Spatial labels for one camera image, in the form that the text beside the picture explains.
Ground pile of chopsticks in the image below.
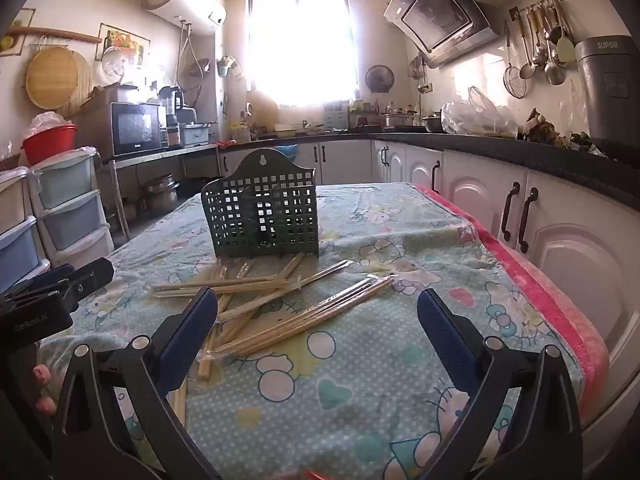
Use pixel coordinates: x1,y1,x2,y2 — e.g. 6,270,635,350
150,252,396,428

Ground person's left hand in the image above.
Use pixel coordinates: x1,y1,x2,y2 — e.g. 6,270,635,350
31,364,59,416

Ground green wall holder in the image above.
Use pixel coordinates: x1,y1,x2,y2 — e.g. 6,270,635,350
217,55,246,81

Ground grey tall canister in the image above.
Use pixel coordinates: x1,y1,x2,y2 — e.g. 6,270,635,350
575,36,640,156

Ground heap of dark vegetables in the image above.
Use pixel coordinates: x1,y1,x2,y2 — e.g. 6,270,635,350
522,107,607,154

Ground black microwave oven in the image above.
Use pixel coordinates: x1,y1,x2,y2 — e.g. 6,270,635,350
100,101,168,157

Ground light blue box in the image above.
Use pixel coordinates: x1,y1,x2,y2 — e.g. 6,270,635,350
178,121,211,147

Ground long wooden stick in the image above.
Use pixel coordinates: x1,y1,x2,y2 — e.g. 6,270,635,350
109,159,132,242

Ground black blender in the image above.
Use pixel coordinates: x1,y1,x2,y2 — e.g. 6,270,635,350
159,86,185,147

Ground fruit wall picture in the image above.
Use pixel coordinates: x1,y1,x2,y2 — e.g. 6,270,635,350
96,22,151,68
0,7,37,56

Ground black steel range hood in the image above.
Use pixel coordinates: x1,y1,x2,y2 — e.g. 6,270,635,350
384,0,501,68

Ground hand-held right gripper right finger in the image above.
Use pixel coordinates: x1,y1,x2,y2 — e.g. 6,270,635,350
416,287,584,480

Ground round bamboo tray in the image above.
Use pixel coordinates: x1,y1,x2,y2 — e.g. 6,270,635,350
26,46,81,110
55,52,95,118

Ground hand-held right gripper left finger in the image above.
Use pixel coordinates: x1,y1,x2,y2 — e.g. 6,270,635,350
52,286,223,480

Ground row of hanging kitchen utensils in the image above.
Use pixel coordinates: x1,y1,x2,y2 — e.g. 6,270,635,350
510,0,578,86

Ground small white fan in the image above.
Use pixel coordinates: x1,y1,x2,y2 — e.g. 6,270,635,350
101,46,138,86

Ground wooden cutting board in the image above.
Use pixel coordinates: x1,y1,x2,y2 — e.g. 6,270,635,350
250,91,281,126

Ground wooden rolling pin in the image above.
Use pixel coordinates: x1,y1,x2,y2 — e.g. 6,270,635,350
7,26,103,44

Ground red plastic bucket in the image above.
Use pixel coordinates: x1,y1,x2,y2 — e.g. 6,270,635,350
21,122,78,166

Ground dark wall fan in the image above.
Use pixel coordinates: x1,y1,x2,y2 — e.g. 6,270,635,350
365,65,395,93

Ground wire skimmer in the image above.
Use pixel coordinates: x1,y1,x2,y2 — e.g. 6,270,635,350
503,21,529,100

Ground water heater hoses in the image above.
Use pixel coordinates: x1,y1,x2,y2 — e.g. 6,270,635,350
177,21,211,92

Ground cartoon printed tablecloth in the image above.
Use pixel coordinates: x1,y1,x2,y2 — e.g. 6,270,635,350
37,182,586,480

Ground green plastic utensil basket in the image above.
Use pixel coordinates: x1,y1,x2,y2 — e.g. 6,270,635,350
201,148,321,259

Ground clear plastic bag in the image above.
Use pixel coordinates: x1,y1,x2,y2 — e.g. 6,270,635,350
440,86,519,139

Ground small hanging tools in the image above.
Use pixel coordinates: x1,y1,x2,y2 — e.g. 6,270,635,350
410,55,431,86

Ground black kitchen countertop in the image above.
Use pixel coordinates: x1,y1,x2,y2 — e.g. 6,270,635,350
218,130,640,211

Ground light blue knife rack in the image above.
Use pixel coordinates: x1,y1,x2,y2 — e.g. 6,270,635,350
324,105,348,131

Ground cardboard box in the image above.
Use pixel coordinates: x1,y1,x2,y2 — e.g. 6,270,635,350
80,82,141,111

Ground plastic drawer unit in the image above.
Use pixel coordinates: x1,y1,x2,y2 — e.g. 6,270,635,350
30,147,115,268
0,167,52,291

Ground metal shelf table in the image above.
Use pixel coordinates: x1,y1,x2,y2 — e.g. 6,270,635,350
97,142,221,241

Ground kitchen window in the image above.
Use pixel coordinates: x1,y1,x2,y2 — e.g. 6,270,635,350
246,0,362,107

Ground white water heater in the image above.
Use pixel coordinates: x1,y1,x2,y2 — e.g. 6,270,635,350
141,0,227,36

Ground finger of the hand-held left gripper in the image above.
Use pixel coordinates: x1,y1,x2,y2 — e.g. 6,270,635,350
0,264,77,302
64,257,116,297

